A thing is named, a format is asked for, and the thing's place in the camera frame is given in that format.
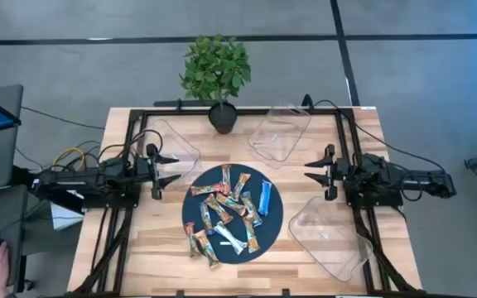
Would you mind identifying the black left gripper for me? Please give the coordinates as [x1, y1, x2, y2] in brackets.
[134, 142, 183, 200]

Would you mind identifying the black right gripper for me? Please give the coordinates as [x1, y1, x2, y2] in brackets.
[304, 143, 352, 202]

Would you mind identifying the blue snack bar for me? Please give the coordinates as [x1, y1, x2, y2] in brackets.
[220, 164, 233, 195]

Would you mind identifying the granola bar orange wrapper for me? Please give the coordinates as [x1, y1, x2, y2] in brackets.
[193, 229, 222, 268]
[203, 193, 234, 225]
[243, 214, 262, 254]
[232, 172, 252, 202]
[215, 192, 248, 217]

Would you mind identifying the granola bar blue wrapper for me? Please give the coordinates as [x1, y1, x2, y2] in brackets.
[199, 202, 215, 236]
[240, 192, 263, 228]
[258, 180, 273, 217]

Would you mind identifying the granola bar white wrapper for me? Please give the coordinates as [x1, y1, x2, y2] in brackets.
[214, 221, 248, 256]

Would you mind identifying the clear plastic bin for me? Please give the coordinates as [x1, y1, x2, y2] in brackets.
[138, 118, 201, 181]
[247, 102, 312, 170]
[287, 195, 375, 283]

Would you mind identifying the round dark blue woven placemat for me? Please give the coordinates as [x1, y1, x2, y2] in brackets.
[181, 163, 285, 265]

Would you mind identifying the white paper sheet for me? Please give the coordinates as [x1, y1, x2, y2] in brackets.
[50, 190, 85, 232]

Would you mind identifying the green plant in black pot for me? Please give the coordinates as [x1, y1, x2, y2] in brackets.
[179, 33, 253, 136]

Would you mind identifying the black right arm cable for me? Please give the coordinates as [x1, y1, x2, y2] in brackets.
[312, 99, 449, 175]

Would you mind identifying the black cable bundle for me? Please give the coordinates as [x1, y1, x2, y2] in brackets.
[14, 139, 137, 173]

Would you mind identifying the yellow cable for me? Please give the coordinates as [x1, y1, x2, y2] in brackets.
[51, 147, 86, 171]

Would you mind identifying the thin black floor cable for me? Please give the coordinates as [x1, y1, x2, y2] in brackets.
[19, 106, 106, 131]

